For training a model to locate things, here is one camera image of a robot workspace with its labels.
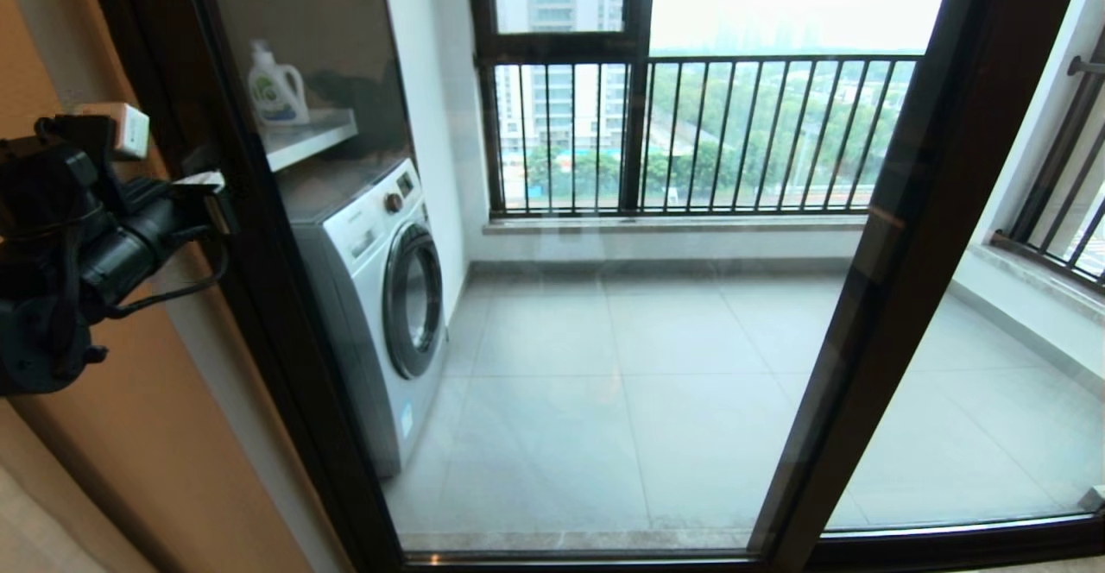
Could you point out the black window frame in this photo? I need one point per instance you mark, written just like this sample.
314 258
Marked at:
637 124

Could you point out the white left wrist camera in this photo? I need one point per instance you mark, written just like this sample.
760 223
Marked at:
121 129

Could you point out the white wall shelf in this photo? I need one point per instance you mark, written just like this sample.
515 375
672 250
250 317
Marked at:
311 137

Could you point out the grey stone window sill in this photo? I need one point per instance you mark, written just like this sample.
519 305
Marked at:
1036 288

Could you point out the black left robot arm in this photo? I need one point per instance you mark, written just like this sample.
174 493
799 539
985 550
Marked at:
39 340

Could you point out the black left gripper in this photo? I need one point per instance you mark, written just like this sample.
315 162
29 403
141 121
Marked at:
142 232

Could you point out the white front-load washing machine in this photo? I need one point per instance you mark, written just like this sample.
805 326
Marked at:
371 297

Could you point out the black metal balcony railing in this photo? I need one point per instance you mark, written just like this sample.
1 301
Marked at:
777 59
1036 255

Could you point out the dark brown sliding glass door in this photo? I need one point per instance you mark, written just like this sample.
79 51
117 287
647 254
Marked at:
285 314

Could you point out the dark brown fixed glass door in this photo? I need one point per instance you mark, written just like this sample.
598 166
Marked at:
889 297

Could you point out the white laundry detergent bottle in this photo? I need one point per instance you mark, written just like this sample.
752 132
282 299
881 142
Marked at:
276 90

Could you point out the black left wrist mount box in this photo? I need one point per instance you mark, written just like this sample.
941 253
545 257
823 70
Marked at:
52 180

